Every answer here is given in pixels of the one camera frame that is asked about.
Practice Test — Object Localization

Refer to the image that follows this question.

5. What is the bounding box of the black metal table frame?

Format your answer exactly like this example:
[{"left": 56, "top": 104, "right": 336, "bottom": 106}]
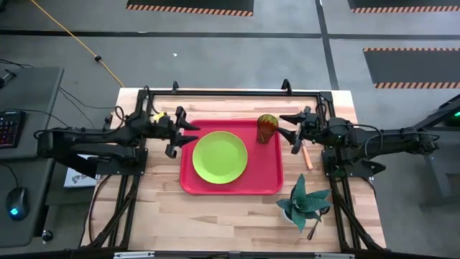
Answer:
[{"left": 80, "top": 78, "right": 387, "bottom": 253}]

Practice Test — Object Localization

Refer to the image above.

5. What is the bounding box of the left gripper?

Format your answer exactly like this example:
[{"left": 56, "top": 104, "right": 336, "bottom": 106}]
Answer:
[{"left": 154, "top": 106, "right": 201, "bottom": 159}]

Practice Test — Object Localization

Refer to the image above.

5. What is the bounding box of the black hazard-striped floor mat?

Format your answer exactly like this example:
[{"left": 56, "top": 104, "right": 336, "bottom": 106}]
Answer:
[
  {"left": 346, "top": 0, "right": 460, "bottom": 14},
  {"left": 125, "top": 0, "right": 255, "bottom": 17},
  {"left": 362, "top": 47, "right": 460, "bottom": 90}
]

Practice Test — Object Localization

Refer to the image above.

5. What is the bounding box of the black computer mouse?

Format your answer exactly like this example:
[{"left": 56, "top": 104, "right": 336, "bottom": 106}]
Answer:
[{"left": 5, "top": 186, "right": 30, "bottom": 222}]

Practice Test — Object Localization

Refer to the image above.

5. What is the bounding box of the green round plate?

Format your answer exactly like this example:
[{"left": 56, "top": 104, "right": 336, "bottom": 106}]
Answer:
[{"left": 192, "top": 130, "right": 249, "bottom": 185}]

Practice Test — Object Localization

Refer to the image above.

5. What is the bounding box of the dark spoon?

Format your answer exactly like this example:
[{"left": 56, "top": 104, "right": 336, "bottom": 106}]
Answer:
[{"left": 306, "top": 206, "right": 331, "bottom": 241}]

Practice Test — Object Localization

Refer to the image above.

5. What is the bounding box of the black grey tool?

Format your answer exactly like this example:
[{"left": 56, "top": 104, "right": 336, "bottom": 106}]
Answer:
[{"left": 0, "top": 69, "right": 18, "bottom": 89}]

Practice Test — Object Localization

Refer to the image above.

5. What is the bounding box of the green leafy plant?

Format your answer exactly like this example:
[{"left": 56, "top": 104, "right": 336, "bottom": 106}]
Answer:
[{"left": 275, "top": 173, "right": 332, "bottom": 233}]

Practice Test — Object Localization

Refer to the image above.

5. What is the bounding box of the white printed box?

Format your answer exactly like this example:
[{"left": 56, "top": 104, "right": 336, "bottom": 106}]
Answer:
[{"left": 63, "top": 154, "right": 100, "bottom": 188}]

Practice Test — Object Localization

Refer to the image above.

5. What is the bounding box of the grey desk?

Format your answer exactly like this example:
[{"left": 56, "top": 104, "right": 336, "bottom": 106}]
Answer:
[{"left": 0, "top": 66, "right": 65, "bottom": 249}]

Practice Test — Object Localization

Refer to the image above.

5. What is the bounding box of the black backlit keyboard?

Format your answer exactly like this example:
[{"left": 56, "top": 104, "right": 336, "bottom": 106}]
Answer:
[{"left": 0, "top": 110, "right": 27, "bottom": 150}]

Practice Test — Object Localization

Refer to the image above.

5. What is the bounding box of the green faceted plastic cup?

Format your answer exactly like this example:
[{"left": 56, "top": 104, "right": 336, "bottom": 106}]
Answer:
[{"left": 256, "top": 114, "right": 280, "bottom": 145}]

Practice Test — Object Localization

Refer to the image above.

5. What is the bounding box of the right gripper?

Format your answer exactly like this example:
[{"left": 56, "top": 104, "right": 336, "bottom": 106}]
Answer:
[{"left": 276, "top": 106, "right": 325, "bottom": 155}]

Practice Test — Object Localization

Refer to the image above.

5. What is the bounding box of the red plastic tray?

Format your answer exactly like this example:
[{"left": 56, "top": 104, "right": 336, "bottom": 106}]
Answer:
[{"left": 179, "top": 119, "right": 285, "bottom": 196}]

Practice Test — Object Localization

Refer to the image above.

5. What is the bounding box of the yellow cable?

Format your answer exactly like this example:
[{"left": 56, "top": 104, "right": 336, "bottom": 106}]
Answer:
[{"left": 30, "top": 0, "right": 125, "bottom": 88}]

